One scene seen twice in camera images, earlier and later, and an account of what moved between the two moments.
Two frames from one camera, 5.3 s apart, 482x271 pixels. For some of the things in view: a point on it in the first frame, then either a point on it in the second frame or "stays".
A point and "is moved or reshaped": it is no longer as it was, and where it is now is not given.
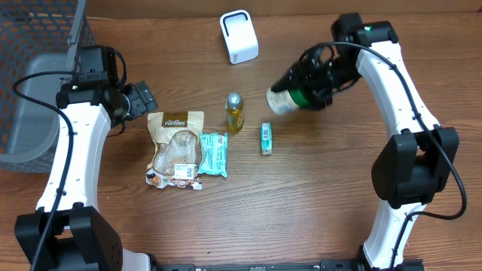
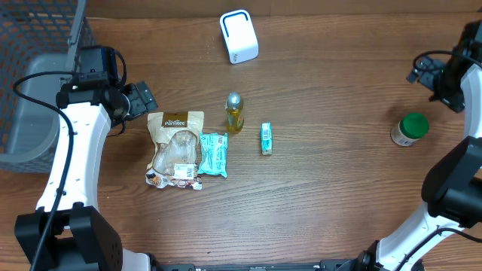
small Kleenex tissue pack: [266, 138] stays
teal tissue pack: [214, 153] stays
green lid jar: [286, 102] is moved or reshaped
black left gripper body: [136, 105] stays
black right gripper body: [321, 83] to [431, 76]
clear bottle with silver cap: [234, 114] stays
